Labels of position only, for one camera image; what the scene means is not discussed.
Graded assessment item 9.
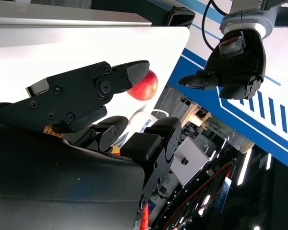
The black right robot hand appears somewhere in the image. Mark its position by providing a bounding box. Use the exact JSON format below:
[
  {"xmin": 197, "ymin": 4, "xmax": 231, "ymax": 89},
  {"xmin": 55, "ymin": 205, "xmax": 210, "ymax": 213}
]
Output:
[{"xmin": 0, "ymin": 60, "xmax": 182, "ymax": 230}]

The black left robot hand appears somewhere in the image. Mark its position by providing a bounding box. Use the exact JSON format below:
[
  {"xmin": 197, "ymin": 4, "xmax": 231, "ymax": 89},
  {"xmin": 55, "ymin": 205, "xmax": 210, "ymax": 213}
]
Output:
[{"xmin": 177, "ymin": 29, "xmax": 266, "ymax": 100}]

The brown wicker basket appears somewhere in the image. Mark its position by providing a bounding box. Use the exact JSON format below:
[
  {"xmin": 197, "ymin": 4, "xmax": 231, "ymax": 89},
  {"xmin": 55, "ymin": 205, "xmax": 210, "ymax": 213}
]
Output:
[{"xmin": 43, "ymin": 124, "xmax": 64, "ymax": 139}]

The red apple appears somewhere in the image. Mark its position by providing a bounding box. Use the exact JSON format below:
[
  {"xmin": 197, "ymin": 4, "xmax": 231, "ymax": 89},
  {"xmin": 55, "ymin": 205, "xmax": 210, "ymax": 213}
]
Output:
[{"xmin": 126, "ymin": 69, "xmax": 158, "ymax": 102}]

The white mug with blue print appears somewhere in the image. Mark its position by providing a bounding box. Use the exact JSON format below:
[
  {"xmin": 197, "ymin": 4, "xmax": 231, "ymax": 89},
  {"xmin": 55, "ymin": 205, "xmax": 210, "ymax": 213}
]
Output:
[{"xmin": 110, "ymin": 109, "xmax": 170, "ymax": 154}]

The white box with black knob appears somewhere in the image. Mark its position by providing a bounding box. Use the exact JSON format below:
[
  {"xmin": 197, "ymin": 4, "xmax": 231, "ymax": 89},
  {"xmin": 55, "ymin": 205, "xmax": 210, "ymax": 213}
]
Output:
[{"xmin": 169, "ymin": 136, "xmax": 211, "ymax": 187}]

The black cable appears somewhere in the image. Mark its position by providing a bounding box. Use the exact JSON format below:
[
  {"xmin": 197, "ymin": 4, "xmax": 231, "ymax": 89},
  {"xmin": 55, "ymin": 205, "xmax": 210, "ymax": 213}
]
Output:
[
  {"xmin": 212, "ymin": 0, "xmax": 228, "ymax": 17},
  {"xmin": 201, "ymin": 0, "xmax": 216, "ymax": 51}
]

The wooden frame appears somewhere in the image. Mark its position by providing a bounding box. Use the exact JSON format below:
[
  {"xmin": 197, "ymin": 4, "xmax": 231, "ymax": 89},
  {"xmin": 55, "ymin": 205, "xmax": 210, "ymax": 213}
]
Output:
[{"xmin": 186, "ymin": 102, "xmax": 212, "ymax": 131}]

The black ribbed bracket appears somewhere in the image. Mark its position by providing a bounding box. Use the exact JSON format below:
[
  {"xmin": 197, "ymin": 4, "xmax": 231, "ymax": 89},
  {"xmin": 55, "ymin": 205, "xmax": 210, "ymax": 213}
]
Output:
[{"xmin": 167, "ymin": 6, "xmax": 196, "ymax": 28}]

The orange coiled cable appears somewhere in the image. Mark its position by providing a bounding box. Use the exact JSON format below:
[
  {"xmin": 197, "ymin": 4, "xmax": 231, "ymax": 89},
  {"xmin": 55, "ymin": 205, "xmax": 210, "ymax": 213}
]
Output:
[{"xmin": 140, "ymin": 203, "xmax": 151, "ymax": 230}]

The red cable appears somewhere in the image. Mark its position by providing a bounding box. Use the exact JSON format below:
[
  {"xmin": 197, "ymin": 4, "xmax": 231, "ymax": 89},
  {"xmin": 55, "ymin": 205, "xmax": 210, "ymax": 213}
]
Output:
[{"xmin": 162, "ymin": 162, "xmax": 233, "ymax": 230}]

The aluminium table frame rail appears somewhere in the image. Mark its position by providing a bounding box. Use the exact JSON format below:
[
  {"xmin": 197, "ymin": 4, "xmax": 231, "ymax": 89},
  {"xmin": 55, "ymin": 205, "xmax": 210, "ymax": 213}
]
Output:
[{"xmin": 0, "ymin": 0, "xmax": 152, "ymax": 29}]

